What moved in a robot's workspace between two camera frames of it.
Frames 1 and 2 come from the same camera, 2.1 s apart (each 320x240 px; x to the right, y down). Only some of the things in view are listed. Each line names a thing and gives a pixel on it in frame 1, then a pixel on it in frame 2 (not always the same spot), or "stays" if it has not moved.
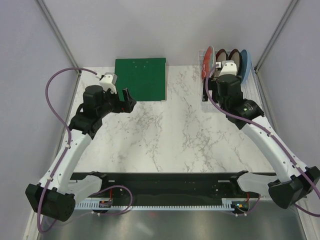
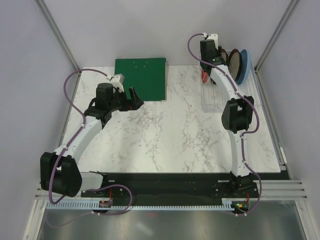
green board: x=145 y=79 stays
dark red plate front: x=221 y=55 stays
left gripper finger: x=126 y=94 → x=133 y=96
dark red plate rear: x=235 y=55 stays
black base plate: x=175 y=187 stays
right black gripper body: x=212 y=85 → x=218 y=53
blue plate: x=245 y=62 stays
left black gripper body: x=112 y=103 stays
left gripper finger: x=132 y=103 → x=138 y=102
